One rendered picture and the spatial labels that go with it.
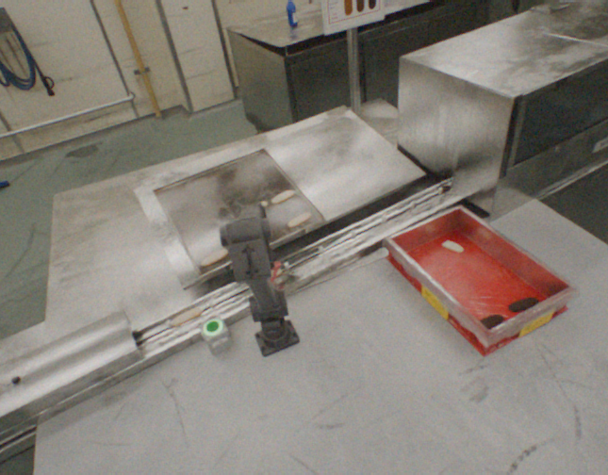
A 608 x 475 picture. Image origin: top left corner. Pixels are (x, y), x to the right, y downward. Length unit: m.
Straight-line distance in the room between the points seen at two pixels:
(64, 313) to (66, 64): 3.42
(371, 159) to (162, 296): 1.00
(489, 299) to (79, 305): 1.36
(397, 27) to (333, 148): 1.81
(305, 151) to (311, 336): 0.89
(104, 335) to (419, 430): 0.91
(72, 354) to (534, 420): 1.23
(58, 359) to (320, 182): 1.07
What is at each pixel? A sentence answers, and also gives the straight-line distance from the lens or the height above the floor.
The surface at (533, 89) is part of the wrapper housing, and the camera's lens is 1.56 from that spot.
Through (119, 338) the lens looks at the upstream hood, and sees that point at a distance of 1.42.
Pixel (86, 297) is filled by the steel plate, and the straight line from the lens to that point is 1.76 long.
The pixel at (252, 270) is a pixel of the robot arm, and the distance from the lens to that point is 0.92.
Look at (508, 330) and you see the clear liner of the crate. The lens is 1.29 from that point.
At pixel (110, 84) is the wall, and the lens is 4.95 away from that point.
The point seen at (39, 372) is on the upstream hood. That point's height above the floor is 0.92.
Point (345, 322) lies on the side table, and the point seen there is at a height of 0.82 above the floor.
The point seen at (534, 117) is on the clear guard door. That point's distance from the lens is 1.63.
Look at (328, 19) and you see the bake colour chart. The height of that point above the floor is 1.34.
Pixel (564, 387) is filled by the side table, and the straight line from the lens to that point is 1.34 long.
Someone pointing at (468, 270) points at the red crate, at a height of 0.82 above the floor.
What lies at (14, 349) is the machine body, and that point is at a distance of 1.74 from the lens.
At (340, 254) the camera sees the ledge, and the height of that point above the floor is 0.86.
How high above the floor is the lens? 1.90
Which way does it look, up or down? 40 degrees down
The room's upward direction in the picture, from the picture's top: 8 degrees counter-clockwise
